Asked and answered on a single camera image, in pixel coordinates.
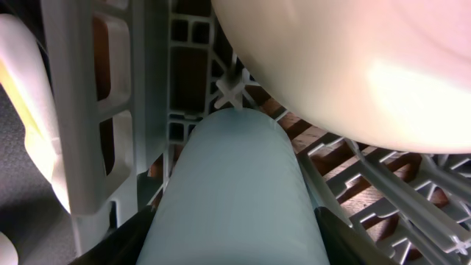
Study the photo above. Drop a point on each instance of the black round tray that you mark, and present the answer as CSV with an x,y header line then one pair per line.
x,y
31,215

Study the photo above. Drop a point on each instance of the yellow plastic spoon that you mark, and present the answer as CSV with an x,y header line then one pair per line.
x,y
12,90

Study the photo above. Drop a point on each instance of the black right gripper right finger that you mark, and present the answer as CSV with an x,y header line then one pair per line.
x,y
343,245

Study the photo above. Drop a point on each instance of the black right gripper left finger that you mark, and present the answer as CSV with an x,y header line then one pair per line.
x,y
123,246

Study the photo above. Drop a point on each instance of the light blue plastic cup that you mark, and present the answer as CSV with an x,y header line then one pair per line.
x,y
236,196

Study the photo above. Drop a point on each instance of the cream large bowl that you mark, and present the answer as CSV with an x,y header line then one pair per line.
x,y
392,74

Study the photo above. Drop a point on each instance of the grey dishwasher rack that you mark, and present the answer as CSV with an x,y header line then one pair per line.
x,y
109,72

